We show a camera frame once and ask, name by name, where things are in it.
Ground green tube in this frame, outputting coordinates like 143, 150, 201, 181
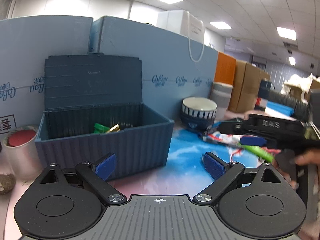
239, 144, 274, 163

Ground blue striped ceramic bowl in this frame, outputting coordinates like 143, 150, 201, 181
180, 96, 217, 131

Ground white paper shopping bag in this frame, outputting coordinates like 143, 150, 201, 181
156, 10, 205, 63

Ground dark blue thermos bottle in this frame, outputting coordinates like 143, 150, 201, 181
254, 79, 272, 112

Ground blue foam board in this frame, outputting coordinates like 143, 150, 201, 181
90, 16, 218, 120
1, 15, 93, 137

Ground anime print desk mat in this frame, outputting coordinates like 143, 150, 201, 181
165, 121, 264, 195

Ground brown cardboard box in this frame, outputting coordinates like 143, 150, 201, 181
228, 60, 270, 113

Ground orange box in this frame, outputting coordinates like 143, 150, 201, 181
214, 52, 236, 85

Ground green item in box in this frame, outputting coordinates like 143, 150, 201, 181
94, 123, 110, 134

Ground white grey travel cup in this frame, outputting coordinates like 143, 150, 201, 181
210, 82, 233, 120

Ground gold tube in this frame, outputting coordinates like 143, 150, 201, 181
106, 124, 120, 133

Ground blue foam board right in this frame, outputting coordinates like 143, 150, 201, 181
90, 16, 218, 120

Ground brown tea cake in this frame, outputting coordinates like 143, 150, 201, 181
0, 173, 16, 195

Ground red lid silver tin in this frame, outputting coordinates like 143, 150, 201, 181
1, 125, 42, 180

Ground person's right hand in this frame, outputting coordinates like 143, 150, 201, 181
272, 148, 320, 190

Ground dark blue storage box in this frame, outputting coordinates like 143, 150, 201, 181
35, 53, 174, 179

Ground blue foam board left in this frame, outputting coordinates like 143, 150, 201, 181
1, 15, 93, 137

